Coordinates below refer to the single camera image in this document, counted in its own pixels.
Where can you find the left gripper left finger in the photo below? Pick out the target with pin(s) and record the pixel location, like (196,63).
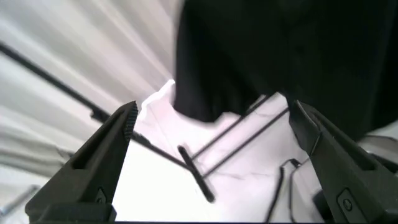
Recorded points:
(81,186)

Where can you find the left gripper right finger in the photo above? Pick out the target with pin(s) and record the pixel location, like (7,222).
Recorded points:
(360,186)

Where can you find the black garment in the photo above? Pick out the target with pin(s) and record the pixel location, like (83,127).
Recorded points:
(280,46)

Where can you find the black clothes rack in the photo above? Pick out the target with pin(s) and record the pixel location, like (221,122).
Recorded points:
(199,177)

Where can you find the white curtain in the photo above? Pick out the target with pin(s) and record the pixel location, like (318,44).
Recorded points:
(93,46)

